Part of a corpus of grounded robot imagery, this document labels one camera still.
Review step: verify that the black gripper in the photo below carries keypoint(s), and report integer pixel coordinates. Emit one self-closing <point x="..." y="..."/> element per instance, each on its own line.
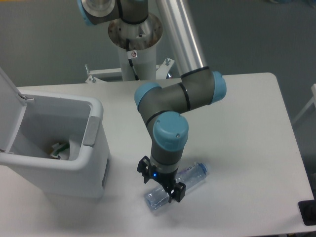
<point x="165" y="176"/>

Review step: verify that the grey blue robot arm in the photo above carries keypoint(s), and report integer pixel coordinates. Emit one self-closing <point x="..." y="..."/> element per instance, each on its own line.
<point x="162" y="108"/>

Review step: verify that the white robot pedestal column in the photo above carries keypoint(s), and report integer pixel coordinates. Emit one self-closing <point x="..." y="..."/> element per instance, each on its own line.
<point x="138" y="61"/>

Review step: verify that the white pedestal base frame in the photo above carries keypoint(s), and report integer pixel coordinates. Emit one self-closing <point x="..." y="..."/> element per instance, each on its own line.
<point x="163" y="71"/>

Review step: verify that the green white trash in can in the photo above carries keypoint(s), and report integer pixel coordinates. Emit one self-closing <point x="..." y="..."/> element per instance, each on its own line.
<point x="60" y="151"/>

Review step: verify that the silver plastic wrapper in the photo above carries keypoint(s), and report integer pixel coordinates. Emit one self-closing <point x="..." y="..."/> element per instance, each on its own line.
<point x="75" y="145"/>

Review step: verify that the white open trash can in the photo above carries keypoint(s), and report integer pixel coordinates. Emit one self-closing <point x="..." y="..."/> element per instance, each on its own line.
<point x="55" y="141"/>

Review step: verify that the white frame at right edge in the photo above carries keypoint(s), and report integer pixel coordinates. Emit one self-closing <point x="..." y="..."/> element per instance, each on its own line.
<point x="307" y="110"/>

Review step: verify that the black device at table edge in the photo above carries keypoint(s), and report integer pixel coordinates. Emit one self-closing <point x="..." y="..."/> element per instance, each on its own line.
<point x="308" y="211"/>

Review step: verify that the clear plastic water bottle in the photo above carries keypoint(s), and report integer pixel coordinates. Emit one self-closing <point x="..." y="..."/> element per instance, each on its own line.
<point x="192" y="176"/>

